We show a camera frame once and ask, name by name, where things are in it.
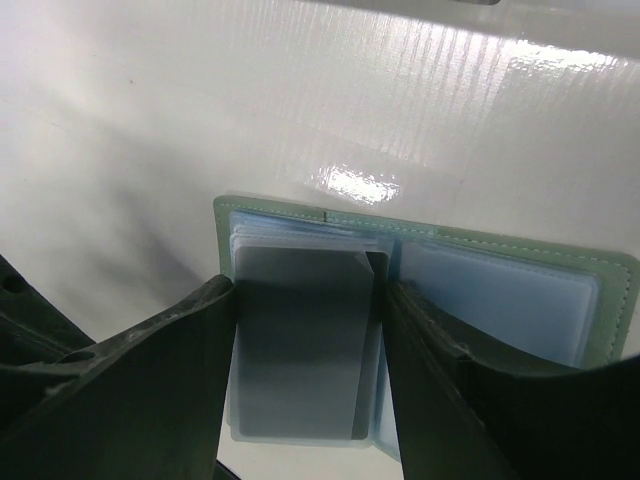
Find black white sorting tray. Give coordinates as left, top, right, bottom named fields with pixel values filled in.
left=327, top=0, right=498, bottom=12

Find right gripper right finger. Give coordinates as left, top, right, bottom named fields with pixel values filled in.
left=383, top=282, right=639, bottom=479

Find green card holder wallet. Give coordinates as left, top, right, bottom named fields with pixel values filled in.
left=212, top=189, right=640, bottom=464

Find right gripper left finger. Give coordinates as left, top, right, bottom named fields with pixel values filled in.
left=1, top=275, right=237, bottom=479

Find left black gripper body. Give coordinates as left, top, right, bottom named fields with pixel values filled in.
left=0, top=257, right=94, bottom=366

